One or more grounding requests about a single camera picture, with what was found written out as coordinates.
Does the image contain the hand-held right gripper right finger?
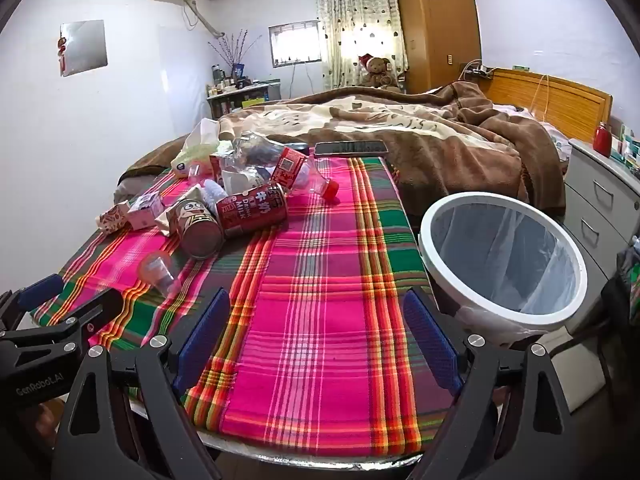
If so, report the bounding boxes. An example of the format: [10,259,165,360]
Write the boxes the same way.
[402,287,586,480]

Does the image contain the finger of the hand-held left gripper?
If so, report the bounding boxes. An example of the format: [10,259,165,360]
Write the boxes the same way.
[0,288,124,361]
[0,274,66,333]

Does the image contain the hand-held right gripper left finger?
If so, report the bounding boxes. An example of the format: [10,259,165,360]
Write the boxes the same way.
[50,287,232,480]

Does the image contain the white round trash bin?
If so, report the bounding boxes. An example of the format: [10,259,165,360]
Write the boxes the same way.
[417,191,588,348]

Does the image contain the purple white carton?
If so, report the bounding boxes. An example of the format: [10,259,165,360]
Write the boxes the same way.
[127,192,165,231]

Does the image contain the brown cartoon can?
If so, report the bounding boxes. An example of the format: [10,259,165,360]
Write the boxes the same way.
[170,197,224,260]

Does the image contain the red milk can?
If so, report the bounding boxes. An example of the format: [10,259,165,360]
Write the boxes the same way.
[215,185,289,238]

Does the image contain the clear bottle with red cap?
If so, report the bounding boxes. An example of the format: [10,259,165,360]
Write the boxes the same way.
[232,131,340,202]

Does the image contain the tan dotted carton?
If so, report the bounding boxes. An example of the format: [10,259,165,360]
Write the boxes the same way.
[96,200,132,234]

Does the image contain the plaid tablecloth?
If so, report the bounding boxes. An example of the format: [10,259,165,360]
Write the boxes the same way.
[30,155,463,458]

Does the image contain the clear plastic bin liner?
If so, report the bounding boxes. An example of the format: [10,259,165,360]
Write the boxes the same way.
[432,199,581,341]

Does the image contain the red white carton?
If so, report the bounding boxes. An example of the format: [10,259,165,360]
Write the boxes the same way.
[208,154,227,187]

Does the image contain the yellow tissue pack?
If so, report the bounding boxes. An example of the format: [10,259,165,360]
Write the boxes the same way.
[171,119,233,178]

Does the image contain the brown printed blanket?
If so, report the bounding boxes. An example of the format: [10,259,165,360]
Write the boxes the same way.
[117,80,568,221]

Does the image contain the dark cloth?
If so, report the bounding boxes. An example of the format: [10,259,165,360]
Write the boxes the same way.
[597,235,640,343]

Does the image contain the grey drawer cabinet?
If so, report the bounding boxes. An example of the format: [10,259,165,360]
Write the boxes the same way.
[562,137,640,281]

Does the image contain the dark storage shelf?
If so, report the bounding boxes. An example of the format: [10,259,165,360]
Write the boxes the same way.
[206,82,283,121]

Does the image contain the pink bed sheet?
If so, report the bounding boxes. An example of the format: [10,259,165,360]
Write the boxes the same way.
[492,104,573,161]

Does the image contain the row of jars and bottles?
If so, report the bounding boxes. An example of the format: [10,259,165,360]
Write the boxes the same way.
[209,62,281,96]

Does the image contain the wooden bed headboard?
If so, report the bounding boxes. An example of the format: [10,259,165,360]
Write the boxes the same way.
[482,67,613,143]

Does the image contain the green white boxes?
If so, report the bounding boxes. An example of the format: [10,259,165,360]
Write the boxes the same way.
[612,120,640,171]

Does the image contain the brown teddy bear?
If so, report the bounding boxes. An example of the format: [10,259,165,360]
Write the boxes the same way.
[357,52,401,90]

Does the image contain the dried branch bouquet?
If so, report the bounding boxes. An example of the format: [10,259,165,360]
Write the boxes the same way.
[207,30,263,78]

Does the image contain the air conditioner pipe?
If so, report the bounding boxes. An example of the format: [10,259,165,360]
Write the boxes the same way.
[182,0,223,40]

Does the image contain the small window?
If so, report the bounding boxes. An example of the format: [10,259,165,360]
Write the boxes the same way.
[268,20,321,67]

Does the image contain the wooden wardrobe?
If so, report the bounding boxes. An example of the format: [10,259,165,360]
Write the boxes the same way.
[394,0,483,95]

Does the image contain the patterned curtain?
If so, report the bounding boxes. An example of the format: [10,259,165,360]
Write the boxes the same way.
[313,0,410,93]

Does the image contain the lavender twisted rope toy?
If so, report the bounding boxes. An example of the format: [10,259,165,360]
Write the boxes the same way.
[200,179,228,207]

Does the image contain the silver wall sheet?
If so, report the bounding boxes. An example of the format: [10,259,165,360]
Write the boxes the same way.
[59,20,108,77]

